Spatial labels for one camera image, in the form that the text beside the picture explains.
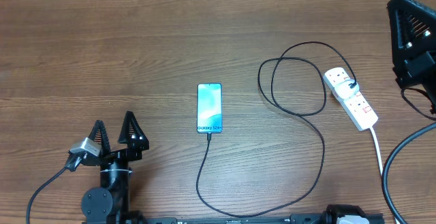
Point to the white USB charger plug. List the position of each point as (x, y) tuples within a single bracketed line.
[(346, 89)]

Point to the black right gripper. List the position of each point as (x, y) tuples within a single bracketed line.
[(419, 68)]

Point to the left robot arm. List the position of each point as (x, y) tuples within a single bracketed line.
[(110, 202)]

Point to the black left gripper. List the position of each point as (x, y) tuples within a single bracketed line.
[(133, 152)]

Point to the blue Galaxy smartphone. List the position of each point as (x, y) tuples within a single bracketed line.
[(209, 108)]

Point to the white power strip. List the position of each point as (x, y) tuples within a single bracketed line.
[(357, 107)]

